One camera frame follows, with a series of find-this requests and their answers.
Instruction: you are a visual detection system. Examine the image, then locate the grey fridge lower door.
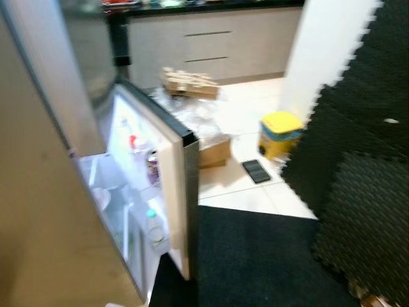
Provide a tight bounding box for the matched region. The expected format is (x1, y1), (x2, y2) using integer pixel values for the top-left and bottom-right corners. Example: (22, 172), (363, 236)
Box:
(105, 75), (200, 282)

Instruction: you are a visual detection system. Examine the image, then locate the grey steel fridge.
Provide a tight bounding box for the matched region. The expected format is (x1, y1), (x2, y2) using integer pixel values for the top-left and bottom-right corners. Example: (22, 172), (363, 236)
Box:
(0, 0), (200, 307)

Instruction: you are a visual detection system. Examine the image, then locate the large black foam puzzle mat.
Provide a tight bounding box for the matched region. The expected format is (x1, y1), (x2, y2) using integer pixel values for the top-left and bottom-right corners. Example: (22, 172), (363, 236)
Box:
(281, 0), (409, 218)

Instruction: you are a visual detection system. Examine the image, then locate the diamond textured black foam mat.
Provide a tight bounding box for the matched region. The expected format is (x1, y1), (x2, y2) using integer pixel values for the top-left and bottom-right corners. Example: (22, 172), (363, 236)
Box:
(313, 150), (409, 307)

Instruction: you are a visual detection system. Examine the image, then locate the yellow bin blue band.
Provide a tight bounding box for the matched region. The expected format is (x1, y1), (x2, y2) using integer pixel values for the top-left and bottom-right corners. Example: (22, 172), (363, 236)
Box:
(259, 111), (305, 161)

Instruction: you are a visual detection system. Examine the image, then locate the black flat floor scale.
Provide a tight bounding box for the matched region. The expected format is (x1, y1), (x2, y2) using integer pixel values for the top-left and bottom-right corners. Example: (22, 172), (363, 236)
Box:
(242, 159), (272, 185)

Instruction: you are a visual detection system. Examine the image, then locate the grey kitchen cabinet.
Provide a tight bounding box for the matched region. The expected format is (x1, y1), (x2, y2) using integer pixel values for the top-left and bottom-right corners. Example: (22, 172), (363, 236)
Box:
(128, 10), (304, 87)

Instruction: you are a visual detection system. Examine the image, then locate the plain brown cardboard box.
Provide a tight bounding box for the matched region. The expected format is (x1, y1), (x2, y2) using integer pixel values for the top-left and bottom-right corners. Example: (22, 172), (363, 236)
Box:
(198, 134), (233, 169)

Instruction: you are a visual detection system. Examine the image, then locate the clear plastic bag heap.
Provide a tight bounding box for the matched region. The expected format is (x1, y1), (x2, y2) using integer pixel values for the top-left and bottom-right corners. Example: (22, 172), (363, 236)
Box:
(150, 86), (224, 145)

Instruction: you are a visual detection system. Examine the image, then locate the cardboard egg tray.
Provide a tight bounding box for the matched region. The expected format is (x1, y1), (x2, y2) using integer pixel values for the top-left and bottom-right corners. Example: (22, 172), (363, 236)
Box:
(160, 66), (221, 100)

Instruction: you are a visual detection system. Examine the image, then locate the purple drink can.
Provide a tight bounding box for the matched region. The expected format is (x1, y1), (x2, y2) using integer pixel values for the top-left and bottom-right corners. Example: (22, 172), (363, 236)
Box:
(146, 150), (160, 186)

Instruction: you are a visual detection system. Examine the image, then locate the green capped water bottle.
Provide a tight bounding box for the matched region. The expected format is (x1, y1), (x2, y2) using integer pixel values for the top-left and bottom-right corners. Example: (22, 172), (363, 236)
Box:
(144, 208), (168, 250)

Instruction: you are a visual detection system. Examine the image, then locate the red capped small bottle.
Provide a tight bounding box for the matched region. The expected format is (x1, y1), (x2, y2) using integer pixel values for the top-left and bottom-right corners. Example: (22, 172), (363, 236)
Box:
(128, 133), (146, 157)

